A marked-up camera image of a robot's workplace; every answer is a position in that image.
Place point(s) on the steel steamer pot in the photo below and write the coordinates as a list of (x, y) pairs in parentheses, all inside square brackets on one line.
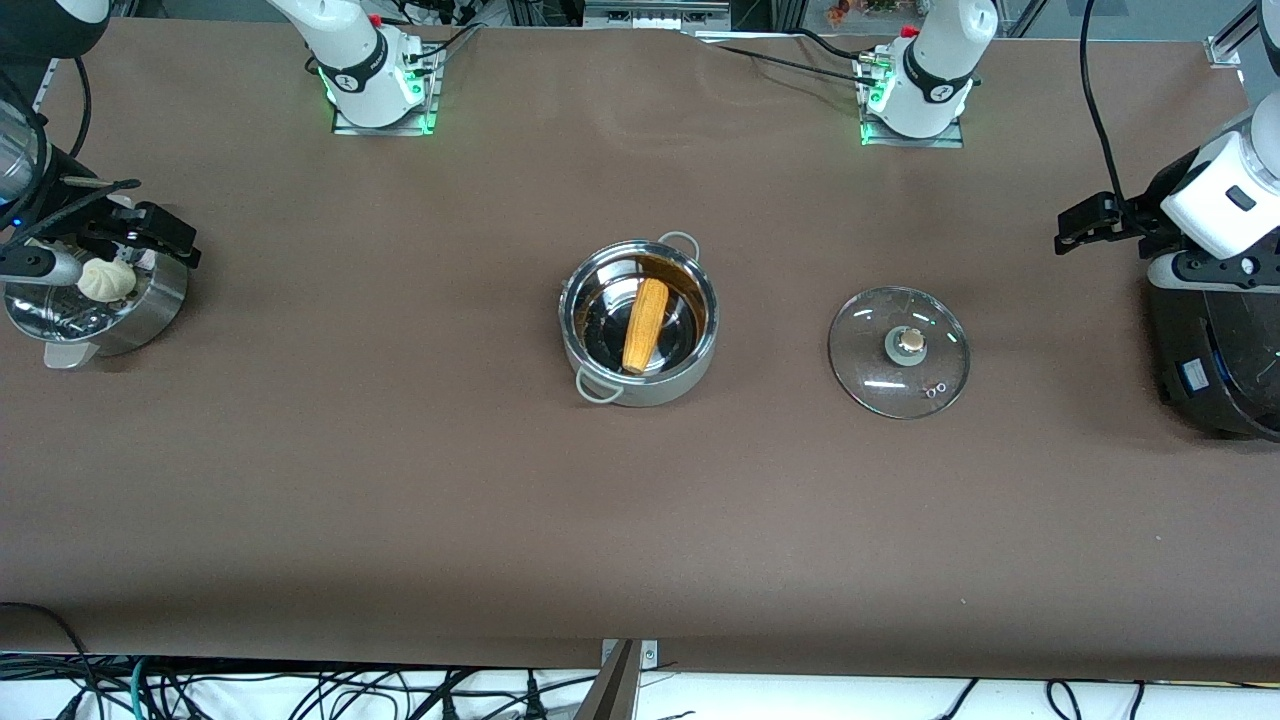
[(150, 305)]

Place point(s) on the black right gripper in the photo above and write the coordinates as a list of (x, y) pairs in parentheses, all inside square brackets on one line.
[(62, 212)]

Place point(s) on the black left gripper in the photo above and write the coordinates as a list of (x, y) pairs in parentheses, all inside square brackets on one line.
[(1143, 219)]

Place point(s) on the metal table edge bracket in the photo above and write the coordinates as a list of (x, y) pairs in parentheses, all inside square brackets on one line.
[(650, 655)]

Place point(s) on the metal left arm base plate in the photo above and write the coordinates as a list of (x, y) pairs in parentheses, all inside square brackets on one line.
[(955, 135)]

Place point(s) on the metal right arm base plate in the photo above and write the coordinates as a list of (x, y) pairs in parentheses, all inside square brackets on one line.
[(428, 100)]

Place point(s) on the glass lid with bronze knob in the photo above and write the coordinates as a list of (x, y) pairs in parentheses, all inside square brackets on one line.
[(900, 350)]

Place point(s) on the aluminium perforated frame rail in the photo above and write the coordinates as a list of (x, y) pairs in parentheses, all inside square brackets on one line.
[(42, 95)]

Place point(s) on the black round appliance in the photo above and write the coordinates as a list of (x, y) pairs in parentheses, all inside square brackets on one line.
[(1225, 350)]

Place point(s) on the aluminium frame corner profile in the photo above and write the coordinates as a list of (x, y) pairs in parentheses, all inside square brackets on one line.
[(1235, 40)]

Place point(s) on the yellow corn cob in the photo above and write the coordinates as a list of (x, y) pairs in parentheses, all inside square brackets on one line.
[(645, 326)]

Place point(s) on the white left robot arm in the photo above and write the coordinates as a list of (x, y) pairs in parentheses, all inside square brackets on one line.
[(935, 60)]

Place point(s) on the white steamed bun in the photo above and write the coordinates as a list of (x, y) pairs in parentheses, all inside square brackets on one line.
[(106, 279)]

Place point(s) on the brown slanted strip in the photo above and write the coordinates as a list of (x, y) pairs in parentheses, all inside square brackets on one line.
[(610, 690)]

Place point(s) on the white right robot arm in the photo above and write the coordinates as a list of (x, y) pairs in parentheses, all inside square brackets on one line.
[(360, 60)]

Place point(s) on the brown table cover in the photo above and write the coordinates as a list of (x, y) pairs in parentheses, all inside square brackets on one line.
[(640, 500)]

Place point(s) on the grey metal background box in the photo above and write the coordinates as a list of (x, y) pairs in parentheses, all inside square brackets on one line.
[(655, 12)]

